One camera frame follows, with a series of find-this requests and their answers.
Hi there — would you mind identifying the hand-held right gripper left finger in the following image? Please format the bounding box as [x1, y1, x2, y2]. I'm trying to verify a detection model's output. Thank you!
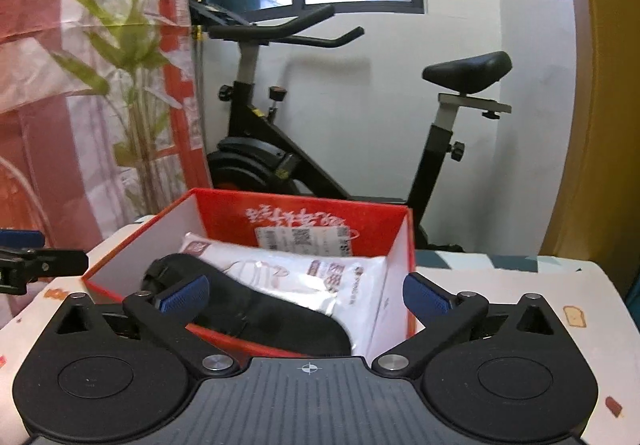
[42, 274, 242, 380]

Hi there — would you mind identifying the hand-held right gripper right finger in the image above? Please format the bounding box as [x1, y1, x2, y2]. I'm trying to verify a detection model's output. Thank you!
[372, 272, 587, 379]

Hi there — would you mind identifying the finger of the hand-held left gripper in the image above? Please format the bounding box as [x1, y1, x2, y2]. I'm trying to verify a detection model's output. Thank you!
[0, 230, 46, 249]
[0, 249, 90, 279]

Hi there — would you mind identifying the white face mask packet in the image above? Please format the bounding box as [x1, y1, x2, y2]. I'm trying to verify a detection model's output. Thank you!
[179, 231, 391, 318]

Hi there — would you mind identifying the red cardboard box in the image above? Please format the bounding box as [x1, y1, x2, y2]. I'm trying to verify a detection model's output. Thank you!
[81, 188, 423, 360]

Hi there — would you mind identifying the white printed tablecloth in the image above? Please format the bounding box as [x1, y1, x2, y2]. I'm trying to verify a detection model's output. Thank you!
[0, 215, 640, 445]

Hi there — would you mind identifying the pink white translucent curtain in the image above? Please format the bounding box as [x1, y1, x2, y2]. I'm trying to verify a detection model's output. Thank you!
[0, 0, 201, 256]

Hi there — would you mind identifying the black exercise bike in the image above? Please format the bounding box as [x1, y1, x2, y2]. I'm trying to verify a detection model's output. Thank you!
[189, 2, 514, 252]

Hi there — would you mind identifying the green leafy plant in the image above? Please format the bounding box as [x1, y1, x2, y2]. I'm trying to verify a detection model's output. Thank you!
[49, 0, 187, 222]

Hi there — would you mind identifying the red white printed banner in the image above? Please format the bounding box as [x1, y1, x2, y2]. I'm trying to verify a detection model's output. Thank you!
[159, 0, 213, 191]

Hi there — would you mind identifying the yellow panel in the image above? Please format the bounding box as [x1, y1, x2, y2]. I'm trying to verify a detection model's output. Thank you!
[539, 0, 640, 267]

